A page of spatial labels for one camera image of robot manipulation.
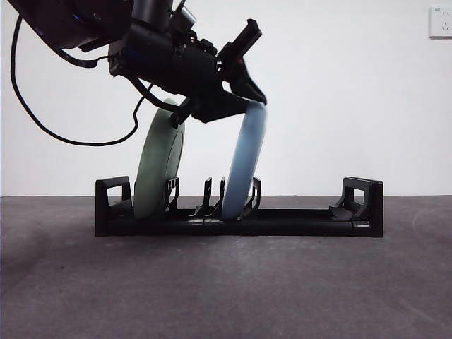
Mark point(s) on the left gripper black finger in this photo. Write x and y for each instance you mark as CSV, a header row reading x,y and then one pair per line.
x,y
247,88
219,106

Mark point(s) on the light blue round plate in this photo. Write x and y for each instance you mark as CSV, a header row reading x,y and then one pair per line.
x,y
243,159

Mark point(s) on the pale green round plate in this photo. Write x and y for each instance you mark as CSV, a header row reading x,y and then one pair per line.
x,y
155,159

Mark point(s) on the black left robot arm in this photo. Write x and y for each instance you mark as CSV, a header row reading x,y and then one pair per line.
x,y
169,63

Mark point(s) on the black plastic plate rack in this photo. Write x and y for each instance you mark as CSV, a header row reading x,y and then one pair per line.
x,y
282,226

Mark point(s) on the white wall socket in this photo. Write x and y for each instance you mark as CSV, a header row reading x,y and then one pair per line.
x,y
441,23

